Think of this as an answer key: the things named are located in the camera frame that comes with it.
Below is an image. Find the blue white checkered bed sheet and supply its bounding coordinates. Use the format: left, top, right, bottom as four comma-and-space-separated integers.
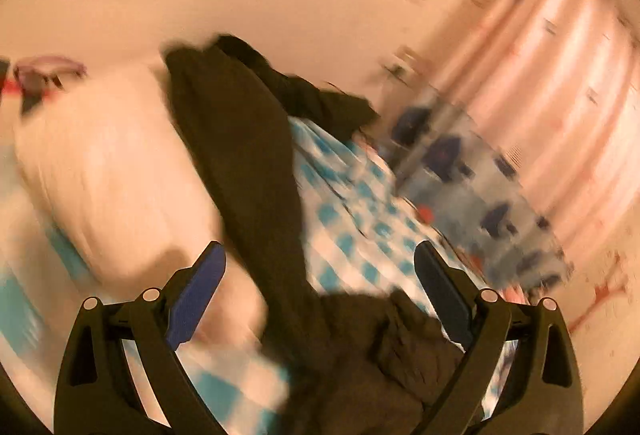
0, 115, 506, 435

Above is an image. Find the white wall socket with charger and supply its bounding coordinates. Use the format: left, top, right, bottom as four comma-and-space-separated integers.
382, 46, 428, 83

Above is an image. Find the pink and red object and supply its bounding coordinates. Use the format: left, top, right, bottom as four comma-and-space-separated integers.
0, 55, 87, 112

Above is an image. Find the dark olive jacket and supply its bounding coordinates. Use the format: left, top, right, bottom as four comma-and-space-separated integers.
162, 34, 487, 435

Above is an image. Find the white wardrobe with tree decal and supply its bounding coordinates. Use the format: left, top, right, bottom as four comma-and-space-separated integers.
547, 215, 640, 421

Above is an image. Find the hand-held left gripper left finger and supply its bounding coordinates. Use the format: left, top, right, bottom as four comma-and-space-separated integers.
52, 240, 228, 435

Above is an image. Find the pink curtain with whale print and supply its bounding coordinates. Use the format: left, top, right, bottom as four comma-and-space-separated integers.
387, 0, 640, 308

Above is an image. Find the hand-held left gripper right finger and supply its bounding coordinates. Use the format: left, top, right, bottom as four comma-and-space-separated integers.
414, 240, 584, 435

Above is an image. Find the white pillow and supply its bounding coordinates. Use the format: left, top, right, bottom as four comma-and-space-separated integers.
12, 62, 268, 348

